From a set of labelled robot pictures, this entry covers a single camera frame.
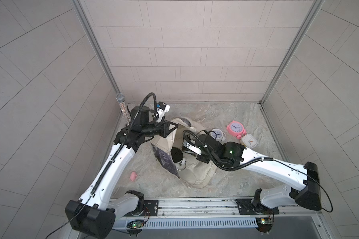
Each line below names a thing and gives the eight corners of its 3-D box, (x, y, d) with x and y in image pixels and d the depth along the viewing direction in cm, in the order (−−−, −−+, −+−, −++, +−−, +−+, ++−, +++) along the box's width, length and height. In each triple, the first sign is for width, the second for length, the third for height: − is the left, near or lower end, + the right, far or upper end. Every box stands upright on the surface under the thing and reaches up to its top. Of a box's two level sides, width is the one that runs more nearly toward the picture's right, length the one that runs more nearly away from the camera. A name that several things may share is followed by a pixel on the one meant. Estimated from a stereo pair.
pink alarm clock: (237, 140, 97) (239, 138, 94) (224, 129, 103) (225, 126, 100) (247, 132, 101) (249, 129, 99) (234, 121, 107) (235, 118, 105)
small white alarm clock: (241, 148, 94) (243, 145, 91) (238, 137, 99) (240, 134, 96) (256, 148, 94) (258, 145, 91) (252, 137, 99) (254, 134, 96)
